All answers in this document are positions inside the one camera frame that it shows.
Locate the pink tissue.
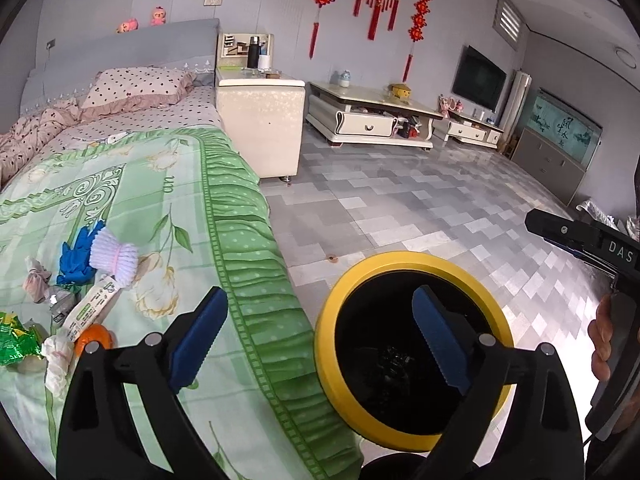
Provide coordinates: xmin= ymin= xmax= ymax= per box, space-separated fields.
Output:
xmin=23 ymin=257 xmax=51 ymax=304

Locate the pink polka dot pillow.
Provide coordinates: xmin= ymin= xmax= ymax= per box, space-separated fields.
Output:
xmin=80 ymin=66 xmax=195 ymax=122

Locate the orange fruit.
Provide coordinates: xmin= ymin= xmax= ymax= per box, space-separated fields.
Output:
xmin=75 ymin=324 xmax=114 ymax=356

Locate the grey upholstered headboard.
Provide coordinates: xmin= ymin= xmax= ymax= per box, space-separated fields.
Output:
xmin=19 ymin=17 xmax=222 ymax=116

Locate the pink plush toy right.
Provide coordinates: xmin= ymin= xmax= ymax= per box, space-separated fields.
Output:
xmin=151 ymin=6 xmax=166 ymax=26

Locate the green floral bed quilt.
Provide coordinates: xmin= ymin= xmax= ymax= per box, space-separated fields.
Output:
xmin=1 ymin=128 xmax=363 ymax=479

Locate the white standing air conditioner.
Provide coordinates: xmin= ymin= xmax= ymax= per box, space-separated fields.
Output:
xmin=498 ymin=70 xmax=532 ymax=145

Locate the green snack wrapper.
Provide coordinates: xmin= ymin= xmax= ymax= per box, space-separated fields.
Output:
xmin=0 ymin=312 xmax=41 ymax=366

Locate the right red knot ornament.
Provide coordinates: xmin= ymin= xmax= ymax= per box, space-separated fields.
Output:
xmin=401 ymin=0 xmax=433 ymax=82

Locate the cream tv stand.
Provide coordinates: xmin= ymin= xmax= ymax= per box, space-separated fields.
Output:
xmin=433 ymin=110 xmax=502 ymax=150

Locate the pink polka dot blanket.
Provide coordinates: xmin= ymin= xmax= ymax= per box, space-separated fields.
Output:
xmin=1 ymin=99 xmax=80 ymax=186

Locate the white green paper package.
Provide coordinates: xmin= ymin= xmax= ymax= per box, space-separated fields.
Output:
xmin=62 ymin=275 xmax=120 ymax=342

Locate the pink plush toy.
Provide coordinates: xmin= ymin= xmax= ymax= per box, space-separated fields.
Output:
xmin=151 ymin=6 xmax=166 ymax=26
xmin=116 ymin=18 xmax=139 ymax=34

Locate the cream coffee table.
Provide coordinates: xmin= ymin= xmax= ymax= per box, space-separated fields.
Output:
xmin=306 ymin=82 xmax=444 ymax=151

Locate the black thermos bottle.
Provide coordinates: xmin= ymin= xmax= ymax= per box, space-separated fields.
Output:
xmin=246 ymin=36 xmax=260 ymax=70

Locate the silver foil snack bag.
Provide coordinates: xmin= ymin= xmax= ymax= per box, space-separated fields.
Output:
xmin=46 ymin=286 xmax=77 ymax=325

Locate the wall mounted black television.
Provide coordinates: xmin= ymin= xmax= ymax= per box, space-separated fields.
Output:
xmin=451 ymin=46 xmax=506 ymax=112

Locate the yellow rimmed trash bin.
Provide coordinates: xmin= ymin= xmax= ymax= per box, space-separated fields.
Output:
xmin=314 ymin=252 xmax=513 ymax=452

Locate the cream bedside cabinet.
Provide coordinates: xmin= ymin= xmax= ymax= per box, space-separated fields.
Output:
xmin=215 ymin=32 xmax=306 ymax=183

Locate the pink plush toy left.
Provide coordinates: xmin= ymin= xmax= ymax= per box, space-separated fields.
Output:
xmin=116 ymin=18 xmax=139 ymax=34

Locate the blue rubber glove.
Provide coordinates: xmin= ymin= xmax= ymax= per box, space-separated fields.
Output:
xmin=56 ymin=220 xmax=105 ymax=287

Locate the white tissue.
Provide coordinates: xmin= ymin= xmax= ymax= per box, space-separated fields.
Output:
xmin=40 ymin=328 xmax=74 ymax=398

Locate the fish tank cabinet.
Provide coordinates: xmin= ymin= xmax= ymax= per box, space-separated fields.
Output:
xmin=511 ymin=89 xmax=602 ymax=205

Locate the person right hand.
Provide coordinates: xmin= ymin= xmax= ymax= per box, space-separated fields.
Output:
xmin=587 ymin=294 xmax=640 ymax=435

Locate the white foam fruit net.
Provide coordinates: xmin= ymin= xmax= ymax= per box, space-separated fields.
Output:
xmin=89 ymin=228 xmax=138 ymax=288

